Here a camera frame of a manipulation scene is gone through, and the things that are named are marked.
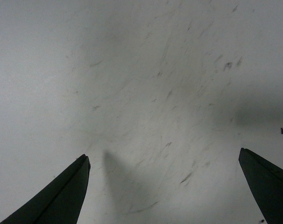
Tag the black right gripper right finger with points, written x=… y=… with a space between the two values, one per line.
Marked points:
x=265 y=181

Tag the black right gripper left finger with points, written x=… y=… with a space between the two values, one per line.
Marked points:
x=60 y=202

